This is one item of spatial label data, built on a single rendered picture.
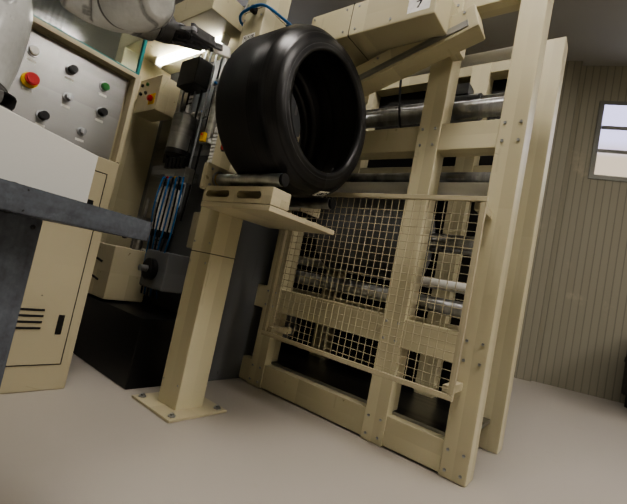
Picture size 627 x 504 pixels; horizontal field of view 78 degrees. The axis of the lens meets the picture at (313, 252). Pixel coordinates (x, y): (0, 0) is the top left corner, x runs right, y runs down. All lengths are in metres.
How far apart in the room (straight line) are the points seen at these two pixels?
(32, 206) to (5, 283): 0.20
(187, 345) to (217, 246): 0.40
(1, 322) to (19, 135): 0.31
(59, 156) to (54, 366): 1.12
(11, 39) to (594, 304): 5.05
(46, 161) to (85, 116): 1.00
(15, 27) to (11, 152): 0.23
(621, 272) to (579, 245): 0.47
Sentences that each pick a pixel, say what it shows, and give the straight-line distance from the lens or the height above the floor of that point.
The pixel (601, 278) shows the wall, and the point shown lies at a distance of 5.20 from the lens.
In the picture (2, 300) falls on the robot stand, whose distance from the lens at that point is 0.84.
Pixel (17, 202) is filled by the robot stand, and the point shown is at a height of 0.62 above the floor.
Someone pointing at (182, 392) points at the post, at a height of 0.08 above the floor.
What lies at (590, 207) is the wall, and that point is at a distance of 5.29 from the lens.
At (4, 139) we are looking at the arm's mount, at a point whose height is 0.72.
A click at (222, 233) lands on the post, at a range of 1.59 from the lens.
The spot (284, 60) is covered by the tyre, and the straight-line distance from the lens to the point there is 1.33.
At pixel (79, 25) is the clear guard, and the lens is 1.84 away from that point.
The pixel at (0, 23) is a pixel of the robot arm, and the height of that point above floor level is 0.90.
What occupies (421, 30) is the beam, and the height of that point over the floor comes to 1.64.
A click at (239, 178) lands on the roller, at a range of 1.41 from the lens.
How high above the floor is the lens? 0.60
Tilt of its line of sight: 4 degrees up
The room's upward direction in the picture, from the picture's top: 12 degrees clockwise
